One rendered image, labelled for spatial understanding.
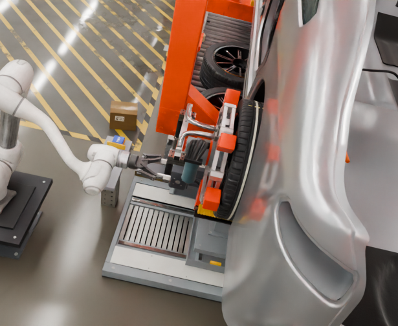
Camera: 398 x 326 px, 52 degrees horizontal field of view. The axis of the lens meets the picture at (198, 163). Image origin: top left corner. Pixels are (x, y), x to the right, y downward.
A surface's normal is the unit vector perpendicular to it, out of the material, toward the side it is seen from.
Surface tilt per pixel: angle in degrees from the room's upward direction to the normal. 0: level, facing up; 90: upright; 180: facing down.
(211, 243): 0
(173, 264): 0
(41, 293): 0
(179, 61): 90
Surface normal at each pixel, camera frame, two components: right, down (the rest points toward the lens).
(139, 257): 0.18, -0.68
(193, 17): -0.14, 0.69
